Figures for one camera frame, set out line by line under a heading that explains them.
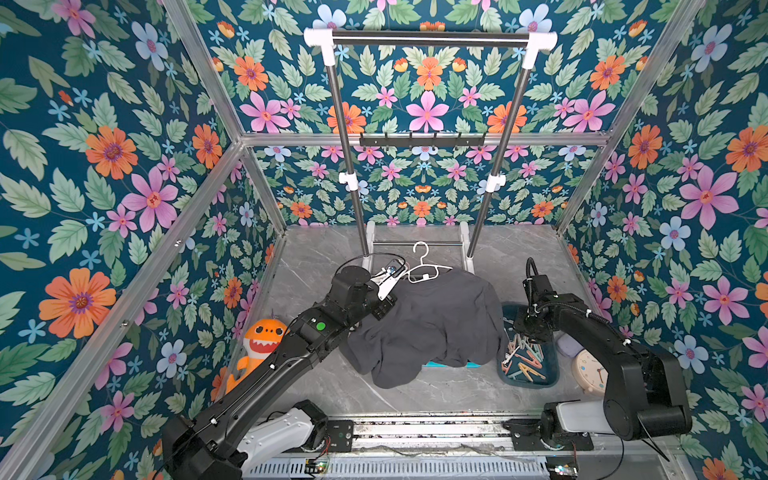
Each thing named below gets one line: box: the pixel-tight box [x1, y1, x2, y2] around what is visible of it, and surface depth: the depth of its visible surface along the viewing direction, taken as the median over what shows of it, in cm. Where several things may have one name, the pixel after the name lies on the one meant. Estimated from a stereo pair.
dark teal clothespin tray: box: [497, 302, 559, 389], surface depth 86 cm
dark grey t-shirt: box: [341, 268, 506, 388], surface depth 77 cm
